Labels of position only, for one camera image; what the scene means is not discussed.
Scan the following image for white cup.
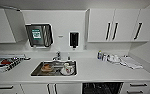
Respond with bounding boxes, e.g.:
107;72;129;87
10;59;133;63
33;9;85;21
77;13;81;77
63;63;73;75

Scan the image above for stainless steel sink basin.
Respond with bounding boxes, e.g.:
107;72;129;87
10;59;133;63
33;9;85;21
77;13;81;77
30;59;78;78

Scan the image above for black wall soap dispenser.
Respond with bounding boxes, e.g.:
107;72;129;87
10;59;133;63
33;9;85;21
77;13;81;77
69;31;80;50

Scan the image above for blue dish soap bottle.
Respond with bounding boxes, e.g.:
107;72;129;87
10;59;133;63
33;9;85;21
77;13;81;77
97;50;103;61

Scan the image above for chrome sink faucet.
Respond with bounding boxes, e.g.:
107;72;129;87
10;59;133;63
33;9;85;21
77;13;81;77
52;50;63;62

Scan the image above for white wide drawer stack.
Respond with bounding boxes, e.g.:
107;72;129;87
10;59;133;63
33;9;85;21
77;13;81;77
0;83;25;94

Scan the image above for black cabinet door handle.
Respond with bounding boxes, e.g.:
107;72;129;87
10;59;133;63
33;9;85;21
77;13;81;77
111;22;119;41
133;22;143;41
105;22;111;41

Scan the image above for bowl with orange leftovers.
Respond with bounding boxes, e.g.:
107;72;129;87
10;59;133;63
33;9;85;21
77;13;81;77
40;63;54;73

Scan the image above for small clear bottle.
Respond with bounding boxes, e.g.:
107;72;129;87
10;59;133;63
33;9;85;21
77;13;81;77
102;53;108;62

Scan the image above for steel paper towel dispenser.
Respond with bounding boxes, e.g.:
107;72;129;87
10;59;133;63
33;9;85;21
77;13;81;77
25;22;54;49

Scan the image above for white wall cabinet, three doors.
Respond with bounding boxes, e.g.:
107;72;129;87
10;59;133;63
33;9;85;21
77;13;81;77
85;8;150;44

